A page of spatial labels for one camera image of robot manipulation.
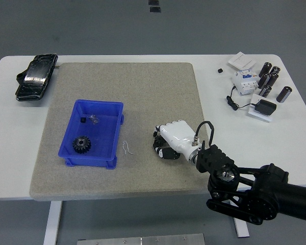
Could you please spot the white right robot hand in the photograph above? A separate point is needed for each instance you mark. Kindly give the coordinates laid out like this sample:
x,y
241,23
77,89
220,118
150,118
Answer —
x,y
177,136

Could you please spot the small black gear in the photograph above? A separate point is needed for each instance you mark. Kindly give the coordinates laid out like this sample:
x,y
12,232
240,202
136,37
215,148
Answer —
x,y
159,141

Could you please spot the large black gear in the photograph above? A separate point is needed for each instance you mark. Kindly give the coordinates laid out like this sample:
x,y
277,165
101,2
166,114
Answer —
x,y
81,144

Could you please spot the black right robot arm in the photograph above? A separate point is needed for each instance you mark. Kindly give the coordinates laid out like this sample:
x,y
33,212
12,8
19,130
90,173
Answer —
x,y
270,194

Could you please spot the blue plastic box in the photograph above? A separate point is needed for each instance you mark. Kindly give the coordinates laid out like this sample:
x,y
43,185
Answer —
x,y
97,137

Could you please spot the grey-brown mat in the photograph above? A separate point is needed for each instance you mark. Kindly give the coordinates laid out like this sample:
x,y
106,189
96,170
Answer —
x,y
132,97

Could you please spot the small black cube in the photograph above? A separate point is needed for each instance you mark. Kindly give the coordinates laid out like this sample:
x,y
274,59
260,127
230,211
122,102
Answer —
x,y
83,120
220,70

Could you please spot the white flat plate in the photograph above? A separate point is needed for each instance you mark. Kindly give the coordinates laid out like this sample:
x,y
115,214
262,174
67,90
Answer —
x,y
256,116

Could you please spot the clear plastic bag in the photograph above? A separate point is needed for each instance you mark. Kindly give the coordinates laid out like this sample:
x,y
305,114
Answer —
x,y
93,119

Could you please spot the white circuit breaker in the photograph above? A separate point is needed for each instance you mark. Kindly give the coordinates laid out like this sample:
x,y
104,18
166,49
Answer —
x,y
243,83

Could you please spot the black power adapter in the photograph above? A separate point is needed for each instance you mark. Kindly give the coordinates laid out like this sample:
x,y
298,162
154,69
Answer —
x,y
265,107

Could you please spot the black cylindrical capacitor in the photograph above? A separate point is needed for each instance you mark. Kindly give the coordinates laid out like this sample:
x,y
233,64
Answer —
x,y
272,79
265,69
263,80
283,94
265,91
275,70

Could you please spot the grey metal plate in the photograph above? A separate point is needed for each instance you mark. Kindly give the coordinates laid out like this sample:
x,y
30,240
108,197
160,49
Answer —
x,y
140,240

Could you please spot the white table leg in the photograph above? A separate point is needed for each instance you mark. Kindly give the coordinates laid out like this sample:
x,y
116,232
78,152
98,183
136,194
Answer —
x,y
242,229
52,222

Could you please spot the black floor socket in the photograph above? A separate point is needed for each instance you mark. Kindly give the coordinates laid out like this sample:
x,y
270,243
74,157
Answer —
x,y
155,10
153,2

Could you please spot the black taped device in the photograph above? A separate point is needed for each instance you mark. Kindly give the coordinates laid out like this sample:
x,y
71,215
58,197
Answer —
x,y
34,76

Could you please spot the white switch panel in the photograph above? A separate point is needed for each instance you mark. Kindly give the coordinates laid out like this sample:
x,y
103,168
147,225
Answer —
x,y
241,60

